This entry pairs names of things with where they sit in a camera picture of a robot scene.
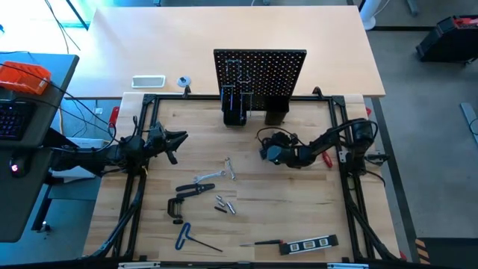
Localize white rectangular tray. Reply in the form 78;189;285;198
131;75;167;89

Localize yellow black hazard strip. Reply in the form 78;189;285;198
415;238;429;265

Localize orange plastic box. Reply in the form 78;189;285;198
0;61;52;96

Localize black keyboard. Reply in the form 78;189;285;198
0;99;37;141

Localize dark grey desk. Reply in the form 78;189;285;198
0;52;80;244

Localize black and red case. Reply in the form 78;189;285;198
415;14;478;64

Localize black floor mat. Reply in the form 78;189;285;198
416;237;478;269

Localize black aluminium table frame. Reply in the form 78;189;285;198
80;86;403;262

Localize light wood desk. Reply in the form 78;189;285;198
66;4;387;100

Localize long black-handled screwdriver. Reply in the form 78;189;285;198
238;238;284;248

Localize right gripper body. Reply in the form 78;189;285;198
262;131;298;150

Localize white stand base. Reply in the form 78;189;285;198
358;0;391;31

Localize black wire stripper pliers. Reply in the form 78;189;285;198
175;182;217;200

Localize large silver wrench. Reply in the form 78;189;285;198
193;170;227;185

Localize black C-clamp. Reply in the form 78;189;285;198
167;197;186;226

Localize black slanted support bar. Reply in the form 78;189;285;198
43;126;94;176

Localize black perforated pegboard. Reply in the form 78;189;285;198
213;49;308;112

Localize blue T-handle hex key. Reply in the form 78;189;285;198
174;222;224;253

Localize black spirit level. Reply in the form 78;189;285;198
279;234;340;256

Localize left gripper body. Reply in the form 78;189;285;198
147;121;179;166

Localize black computer mouse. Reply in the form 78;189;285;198
8;155;31;179

